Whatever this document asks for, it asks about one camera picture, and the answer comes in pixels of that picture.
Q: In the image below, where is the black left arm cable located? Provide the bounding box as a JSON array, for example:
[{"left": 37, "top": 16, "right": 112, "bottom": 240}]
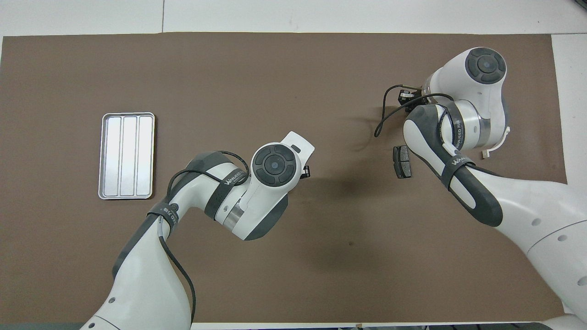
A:
[{"left": 158, "top": 151, "right": 250, "bottom": 324}]

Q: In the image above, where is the brown table mat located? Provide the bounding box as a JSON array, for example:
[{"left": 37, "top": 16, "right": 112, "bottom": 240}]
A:
[{"left": 0, "top": 32, "right": 583, "bottom": 324}]

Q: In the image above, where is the silver metal tray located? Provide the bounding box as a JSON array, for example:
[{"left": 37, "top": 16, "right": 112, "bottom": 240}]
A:
[{"left": 98, "top": 112, "right": 155, "bottom": 200}]

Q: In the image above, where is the dark rectangular brake pad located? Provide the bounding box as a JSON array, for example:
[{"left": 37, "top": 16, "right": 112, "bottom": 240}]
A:
[{"left": 393, "top": 145, "right": 412, "bottom": 179}]

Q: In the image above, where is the white curved plastic part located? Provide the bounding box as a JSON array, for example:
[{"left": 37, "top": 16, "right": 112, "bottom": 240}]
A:
[{"left": 482, "top": 126, "right": 510, "bottom": 160}]

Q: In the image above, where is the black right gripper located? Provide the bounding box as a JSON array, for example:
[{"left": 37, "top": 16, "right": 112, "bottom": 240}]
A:
[{"left": 398, "top": 89, "right": 432, "bottom": 113}]

